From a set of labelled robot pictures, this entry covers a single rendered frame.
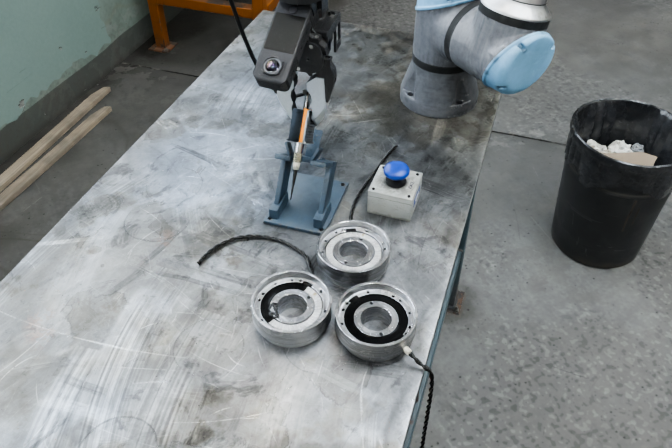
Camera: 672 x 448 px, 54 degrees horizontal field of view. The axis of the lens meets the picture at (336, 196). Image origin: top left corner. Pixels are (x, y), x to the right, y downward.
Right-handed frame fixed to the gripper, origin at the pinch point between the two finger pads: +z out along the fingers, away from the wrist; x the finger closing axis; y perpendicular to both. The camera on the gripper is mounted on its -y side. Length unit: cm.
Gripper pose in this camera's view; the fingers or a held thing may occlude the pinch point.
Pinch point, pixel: (303, 118)
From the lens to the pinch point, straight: 95.9
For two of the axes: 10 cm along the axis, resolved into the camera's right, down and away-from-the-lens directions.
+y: 3.0, -6.7, 6.8
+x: -9.5, -2.0, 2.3
